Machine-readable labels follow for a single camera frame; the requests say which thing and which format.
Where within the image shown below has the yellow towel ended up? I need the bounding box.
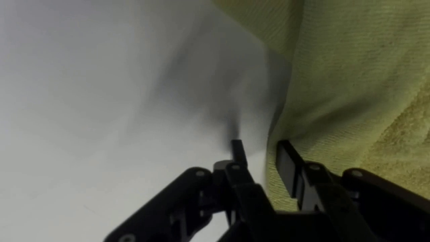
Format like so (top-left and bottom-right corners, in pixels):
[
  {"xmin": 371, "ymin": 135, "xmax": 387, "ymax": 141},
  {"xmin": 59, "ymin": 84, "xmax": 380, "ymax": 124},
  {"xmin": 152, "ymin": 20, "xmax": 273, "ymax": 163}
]
[{"xmin": 210, "ymin": 0, "xmax": 430, "ymax": 213}]

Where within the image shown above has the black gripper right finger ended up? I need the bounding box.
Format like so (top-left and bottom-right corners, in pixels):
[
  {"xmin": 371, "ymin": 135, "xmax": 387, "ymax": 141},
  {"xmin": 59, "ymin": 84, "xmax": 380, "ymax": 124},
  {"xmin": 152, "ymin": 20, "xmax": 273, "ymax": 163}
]
[{"xmin": 275, "ymin": 140, "xmax": 430, "ymax": 242}]

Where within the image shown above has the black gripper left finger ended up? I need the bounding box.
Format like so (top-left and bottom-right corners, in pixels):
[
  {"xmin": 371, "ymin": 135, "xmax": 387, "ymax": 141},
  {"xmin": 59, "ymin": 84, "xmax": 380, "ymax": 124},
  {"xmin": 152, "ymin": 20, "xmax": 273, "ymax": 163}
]
[{"xmin": 103, "ymin": 139, "xmax": 280, "ymax": 242}]

